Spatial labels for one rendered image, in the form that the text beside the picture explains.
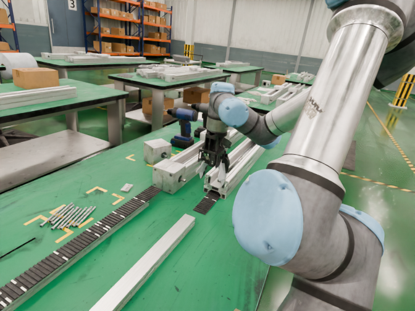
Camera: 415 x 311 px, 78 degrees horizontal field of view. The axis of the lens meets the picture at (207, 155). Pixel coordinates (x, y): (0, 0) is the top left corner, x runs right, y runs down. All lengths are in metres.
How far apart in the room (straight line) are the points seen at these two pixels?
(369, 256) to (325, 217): 0.12
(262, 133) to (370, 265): 0.44
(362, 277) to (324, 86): 0.28
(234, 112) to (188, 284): 0.46
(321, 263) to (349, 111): 0.21
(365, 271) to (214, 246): 0.47
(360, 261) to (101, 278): 0.58
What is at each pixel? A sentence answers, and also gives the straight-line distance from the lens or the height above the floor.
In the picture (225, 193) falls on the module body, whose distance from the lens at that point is 1.02.
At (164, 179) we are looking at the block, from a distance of 1.02.
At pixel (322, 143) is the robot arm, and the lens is 0.39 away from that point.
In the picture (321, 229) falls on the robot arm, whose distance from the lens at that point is 0.37.
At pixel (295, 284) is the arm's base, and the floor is 1.01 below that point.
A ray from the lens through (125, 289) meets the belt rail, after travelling 0.69.
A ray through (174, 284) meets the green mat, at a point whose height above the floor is 0.78.
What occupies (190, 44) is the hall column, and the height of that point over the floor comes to 1.11.
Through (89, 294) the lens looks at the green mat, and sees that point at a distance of 0.73.
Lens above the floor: 1.35
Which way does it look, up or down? 24 degrees down
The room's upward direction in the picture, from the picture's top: 7 degrees clockwise
